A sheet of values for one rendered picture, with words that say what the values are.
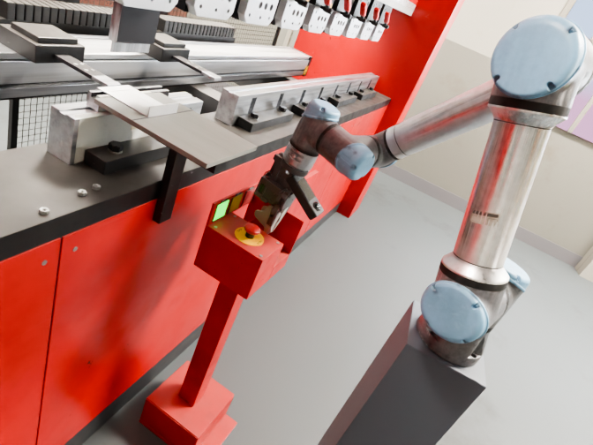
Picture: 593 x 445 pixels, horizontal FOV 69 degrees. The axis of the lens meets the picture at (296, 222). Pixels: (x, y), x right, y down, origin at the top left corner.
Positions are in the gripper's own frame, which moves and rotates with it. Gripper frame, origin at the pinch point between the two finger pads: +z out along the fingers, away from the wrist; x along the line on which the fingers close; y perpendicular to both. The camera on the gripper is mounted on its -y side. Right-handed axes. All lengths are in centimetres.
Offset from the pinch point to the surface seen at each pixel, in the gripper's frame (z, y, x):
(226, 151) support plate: -23.6, 8.9, 22.3
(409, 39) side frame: -44, 32, -193
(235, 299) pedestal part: 17.8, -2.5, 8.1
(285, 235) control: 0.7, -3.0, -4.4
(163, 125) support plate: -22.5, 20.7, 26.3
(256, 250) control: -2.5, -2.8, 13.1
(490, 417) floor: 66, -109, -86
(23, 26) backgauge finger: -23, 59, 27
